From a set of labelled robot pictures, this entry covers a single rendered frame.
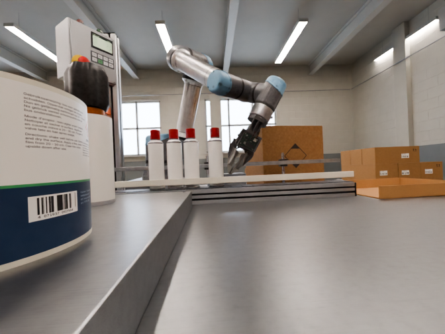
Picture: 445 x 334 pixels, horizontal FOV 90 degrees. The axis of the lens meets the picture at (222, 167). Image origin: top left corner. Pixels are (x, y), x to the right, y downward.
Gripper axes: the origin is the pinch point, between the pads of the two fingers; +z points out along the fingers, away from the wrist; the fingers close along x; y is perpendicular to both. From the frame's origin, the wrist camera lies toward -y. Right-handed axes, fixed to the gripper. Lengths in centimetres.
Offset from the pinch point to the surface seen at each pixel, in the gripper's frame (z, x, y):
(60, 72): -3, -69, -2
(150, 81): -129, -258, -537
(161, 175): 12.6, -20.3, 2.5
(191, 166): 4.9, -12.7, 3.5
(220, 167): 1.0, -3.9, 3.1
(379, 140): -243, 326, -435
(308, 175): -10.5, 23.9, 5.0
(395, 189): -18, 46, 14
